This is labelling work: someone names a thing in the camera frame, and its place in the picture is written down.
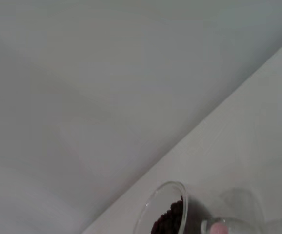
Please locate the clear double-walled glass cup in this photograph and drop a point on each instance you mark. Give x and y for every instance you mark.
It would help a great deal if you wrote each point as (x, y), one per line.
(185, 209)

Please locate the pile of coffee beans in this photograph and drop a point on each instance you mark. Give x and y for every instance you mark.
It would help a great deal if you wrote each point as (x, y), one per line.
(170, 219)

